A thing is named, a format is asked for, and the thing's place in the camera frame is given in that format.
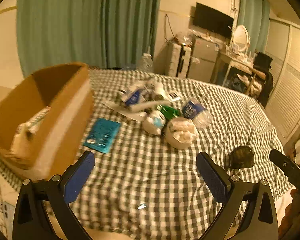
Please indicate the crumpled white plastic bag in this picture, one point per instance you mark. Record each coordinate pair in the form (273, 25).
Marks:
(180, 133)

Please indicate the white suitcase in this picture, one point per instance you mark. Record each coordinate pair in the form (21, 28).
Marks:
(177, 60)

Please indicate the white tissue pack Vinda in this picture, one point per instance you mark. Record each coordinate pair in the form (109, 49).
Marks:
(154, 123)

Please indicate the white dressing table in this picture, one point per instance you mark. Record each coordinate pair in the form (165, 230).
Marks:
(224, 58)

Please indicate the white toothpaste tube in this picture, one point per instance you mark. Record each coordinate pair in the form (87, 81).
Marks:
(147, 105)

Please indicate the grey mini fridge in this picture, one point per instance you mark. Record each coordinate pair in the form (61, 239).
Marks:
(203, 57)

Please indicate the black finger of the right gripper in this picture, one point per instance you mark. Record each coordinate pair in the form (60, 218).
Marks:
(289, 167)

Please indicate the black round cap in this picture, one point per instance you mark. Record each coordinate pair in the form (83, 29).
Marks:
(241, 157)

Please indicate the large water jug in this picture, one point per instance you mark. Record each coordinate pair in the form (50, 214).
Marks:
(145, 63)

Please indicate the brown cardboard box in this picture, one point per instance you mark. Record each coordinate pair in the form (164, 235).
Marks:
(66, 89)

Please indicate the white medicine box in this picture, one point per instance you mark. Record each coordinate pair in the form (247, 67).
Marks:
(26, 131)

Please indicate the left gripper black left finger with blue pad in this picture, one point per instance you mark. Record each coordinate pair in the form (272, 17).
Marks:
(31, 220)

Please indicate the small white card packet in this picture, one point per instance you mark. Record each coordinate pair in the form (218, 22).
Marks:
(173, 96)

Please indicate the black wall television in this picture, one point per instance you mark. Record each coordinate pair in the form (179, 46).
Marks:
(213, 20)

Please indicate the clear plastic water bottle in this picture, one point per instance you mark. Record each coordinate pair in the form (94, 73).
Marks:
(197, 113)

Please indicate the green plastic wrapper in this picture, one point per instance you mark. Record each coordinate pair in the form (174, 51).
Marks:
(168, 112)

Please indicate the green curtain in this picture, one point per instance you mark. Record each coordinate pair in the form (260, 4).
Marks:
(254, 15)
(104, 33)

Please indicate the black chair with clothes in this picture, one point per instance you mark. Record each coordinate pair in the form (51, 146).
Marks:
(262, 65)

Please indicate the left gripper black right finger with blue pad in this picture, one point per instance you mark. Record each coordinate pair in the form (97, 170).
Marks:
(259, 220)

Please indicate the white louvered wardrobe door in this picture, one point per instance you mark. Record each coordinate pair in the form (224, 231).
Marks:
(283, 108)

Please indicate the teal wipes packet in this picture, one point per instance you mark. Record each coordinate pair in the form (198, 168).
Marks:
(102, 135)

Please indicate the white oval vanity mirror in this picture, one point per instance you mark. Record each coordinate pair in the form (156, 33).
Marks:
(240, 39)

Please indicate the silver foil pouch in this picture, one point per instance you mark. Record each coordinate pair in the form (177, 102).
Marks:
(137, 92)

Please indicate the clear plastic sheet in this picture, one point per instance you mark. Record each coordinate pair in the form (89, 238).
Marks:
(139, 116)

